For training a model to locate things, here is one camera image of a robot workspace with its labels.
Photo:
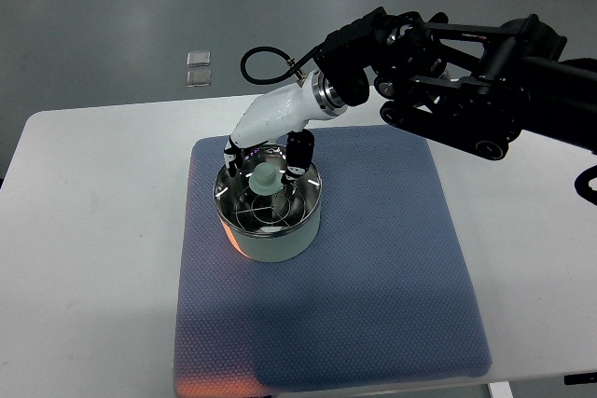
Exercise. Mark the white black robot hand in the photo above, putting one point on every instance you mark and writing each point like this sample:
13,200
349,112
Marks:
285,111

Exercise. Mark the glass lid green knob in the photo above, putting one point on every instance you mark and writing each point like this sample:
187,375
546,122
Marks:
262,171

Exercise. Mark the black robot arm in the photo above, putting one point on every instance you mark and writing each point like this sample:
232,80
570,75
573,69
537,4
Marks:
474,88

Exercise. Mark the green steel pot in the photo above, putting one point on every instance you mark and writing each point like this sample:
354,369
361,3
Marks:
275,249

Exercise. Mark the upper floor metal plate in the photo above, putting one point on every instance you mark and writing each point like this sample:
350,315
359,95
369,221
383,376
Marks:
197,58

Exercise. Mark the blue textured mat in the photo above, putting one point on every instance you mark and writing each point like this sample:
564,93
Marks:
382,295

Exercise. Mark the black table control panel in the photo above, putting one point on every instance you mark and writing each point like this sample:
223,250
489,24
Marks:
580,379

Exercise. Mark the wire steaming rack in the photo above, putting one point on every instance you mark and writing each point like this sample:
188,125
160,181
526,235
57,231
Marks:
281,210

